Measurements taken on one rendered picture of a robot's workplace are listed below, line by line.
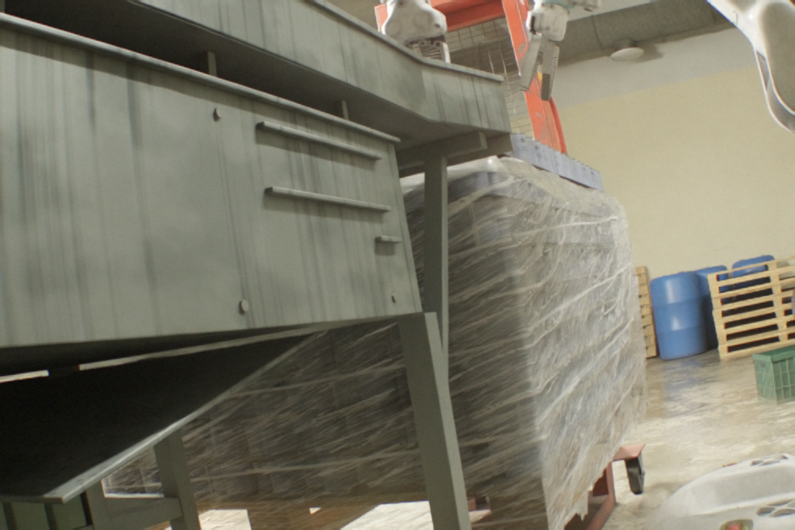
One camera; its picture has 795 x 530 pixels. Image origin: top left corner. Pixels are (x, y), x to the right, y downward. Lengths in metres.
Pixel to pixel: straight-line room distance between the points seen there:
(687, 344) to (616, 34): 3.73
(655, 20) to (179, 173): 9.44
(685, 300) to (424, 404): 8.09
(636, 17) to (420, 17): 8.72
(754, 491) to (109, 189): 1.45
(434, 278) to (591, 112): 9.56
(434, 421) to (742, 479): 0.85
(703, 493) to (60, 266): 1.44
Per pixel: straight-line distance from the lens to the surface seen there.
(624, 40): 10.03
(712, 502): 1.76
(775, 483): 1.76
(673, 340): 9.14
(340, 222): 0.90
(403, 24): 1.35
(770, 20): 1.55
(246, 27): 0.79
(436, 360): 1.10
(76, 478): 0.62
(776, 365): 4.72
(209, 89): 0.75
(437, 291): 1.18
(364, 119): 1.11
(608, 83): 10.74
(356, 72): 0.98
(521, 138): 1.78
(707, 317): 9.69
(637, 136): 10.56
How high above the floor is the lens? 0.78
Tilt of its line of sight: 6 degrees up
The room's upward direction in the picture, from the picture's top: 10 degrees counter-clockwise
